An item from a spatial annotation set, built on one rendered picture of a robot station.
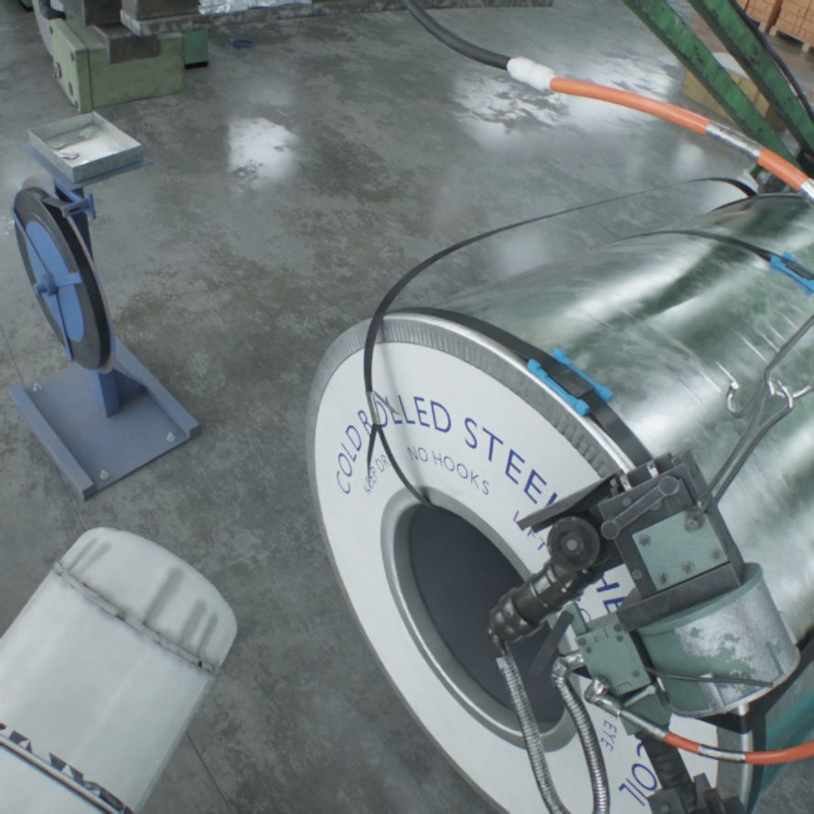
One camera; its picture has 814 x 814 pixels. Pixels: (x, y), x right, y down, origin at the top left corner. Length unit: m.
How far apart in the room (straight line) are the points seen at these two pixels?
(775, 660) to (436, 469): 0.69
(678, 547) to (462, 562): 0.99
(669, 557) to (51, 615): 0.55
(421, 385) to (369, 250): 2.47
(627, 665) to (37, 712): 0.58
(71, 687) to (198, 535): 2.02
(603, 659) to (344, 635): 1.49
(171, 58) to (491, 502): 0.94
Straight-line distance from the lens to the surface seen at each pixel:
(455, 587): 1.66
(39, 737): 0.38
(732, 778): 1.09
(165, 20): 1.00
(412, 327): 1.14
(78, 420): 2.77
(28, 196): 2.28
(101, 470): 2.59
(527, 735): 0.92
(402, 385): 1.22
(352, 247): 3.62
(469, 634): 1.66
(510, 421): 1.02
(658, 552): 0.73
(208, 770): 2.06
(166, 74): 1.37
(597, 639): 0.78
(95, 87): 1.34
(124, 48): 1.32
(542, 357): 0.98
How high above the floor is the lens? 1.98
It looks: 44 degrees down
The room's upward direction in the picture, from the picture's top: 11 degrees clockwise
